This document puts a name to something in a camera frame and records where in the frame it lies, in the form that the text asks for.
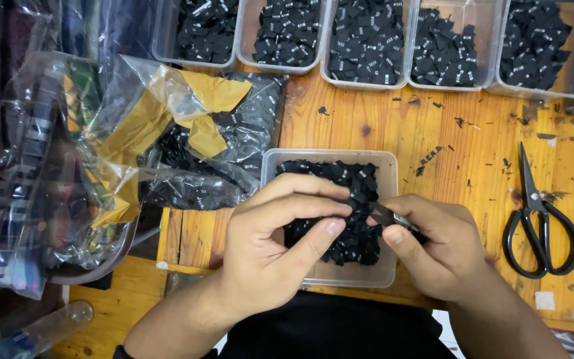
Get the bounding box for person's right hand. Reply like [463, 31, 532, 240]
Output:
[367, 193, 490, 303]

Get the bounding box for person's left hand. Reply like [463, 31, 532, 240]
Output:
[216, 173, 353, 320]

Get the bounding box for small metal thread snips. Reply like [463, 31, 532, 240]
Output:
[369, 201, 427, 245]

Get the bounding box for single black size label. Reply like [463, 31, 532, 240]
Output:
[343, 196, 368, 215]

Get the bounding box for small bag of black labels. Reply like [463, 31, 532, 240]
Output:
[139, 169, 249, 211]

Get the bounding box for pile of black labels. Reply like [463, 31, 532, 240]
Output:
[327, 0, 406, 86]
[274, 160, 384, 267]
[411, 7, 479, 88]
[174, 0, 239, 64]
[252, 0, 322, 68]
[499, 0, 574, 91]

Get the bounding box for person's black clothing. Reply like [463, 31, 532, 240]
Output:
[216, 290, 460, 359]

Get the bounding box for white paper sticker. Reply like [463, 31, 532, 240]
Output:
[534, 291, 556, 311]

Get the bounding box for large bag of black labels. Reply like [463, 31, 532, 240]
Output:
[138, 71, 289, 200]

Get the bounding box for round brown basin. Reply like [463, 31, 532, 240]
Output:
[47, 218, 139, 286]

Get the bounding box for clear bag with yellow tape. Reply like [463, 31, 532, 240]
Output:
[87, 54, 254, 226]

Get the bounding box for clear plastic bottle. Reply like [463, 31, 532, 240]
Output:
[0, 300, 95, 359]

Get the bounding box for heap of plastic wrapped fabrics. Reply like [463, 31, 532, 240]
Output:
[0, 0, 168, 301]

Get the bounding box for black handled scissors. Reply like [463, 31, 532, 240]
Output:
[502, 142, 574, 279]

